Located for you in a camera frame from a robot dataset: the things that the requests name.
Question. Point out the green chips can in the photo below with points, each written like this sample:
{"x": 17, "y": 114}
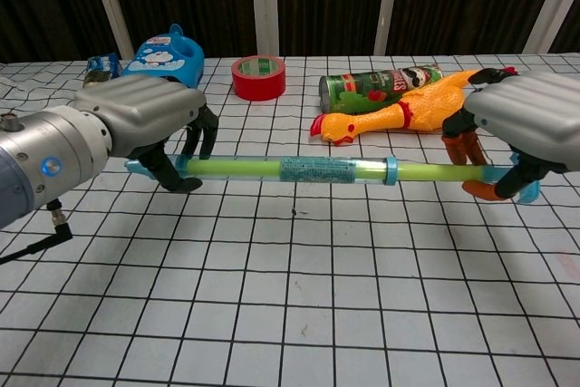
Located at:
{"x": 362, "y": 90}

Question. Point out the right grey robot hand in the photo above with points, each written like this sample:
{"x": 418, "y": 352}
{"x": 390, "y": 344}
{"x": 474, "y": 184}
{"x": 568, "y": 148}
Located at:
{"x": 530, "y": 110}

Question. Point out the yellow rubber chicken toy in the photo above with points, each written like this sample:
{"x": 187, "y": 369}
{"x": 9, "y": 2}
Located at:
{"x": 421, "y": 108}

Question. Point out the red tape roll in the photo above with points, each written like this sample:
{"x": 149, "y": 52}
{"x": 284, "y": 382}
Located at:
{"x": 258, "y": 85}

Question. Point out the white metal post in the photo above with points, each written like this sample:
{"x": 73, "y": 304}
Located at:
{"x": 109, "y": 2}
{"x": 264, "y": 2}
{"x": 550, "y": 2}
{"x": 389, "y": 2}

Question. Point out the blue green water pump toy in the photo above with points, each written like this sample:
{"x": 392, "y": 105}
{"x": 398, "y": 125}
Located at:
{"x": 317, "y": 169}

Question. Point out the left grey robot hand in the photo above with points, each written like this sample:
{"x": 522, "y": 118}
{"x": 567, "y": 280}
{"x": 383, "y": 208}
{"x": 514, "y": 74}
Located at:
{"x": 145, "y": 110}

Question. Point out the blue cardboard box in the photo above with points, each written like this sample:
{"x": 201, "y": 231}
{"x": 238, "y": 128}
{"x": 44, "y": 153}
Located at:
{"x": 102, "y": 67}

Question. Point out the white black grid tablecloth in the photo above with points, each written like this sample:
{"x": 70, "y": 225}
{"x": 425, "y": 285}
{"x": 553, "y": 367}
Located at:
{"x": 290, "y": 292}

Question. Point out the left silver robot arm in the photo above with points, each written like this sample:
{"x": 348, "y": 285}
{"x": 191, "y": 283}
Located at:
{"x": 50, "y": 156}

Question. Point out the blue cartoon plastic bottle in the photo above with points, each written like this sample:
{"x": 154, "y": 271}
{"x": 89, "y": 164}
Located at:
{"x": 167, "y": 58}

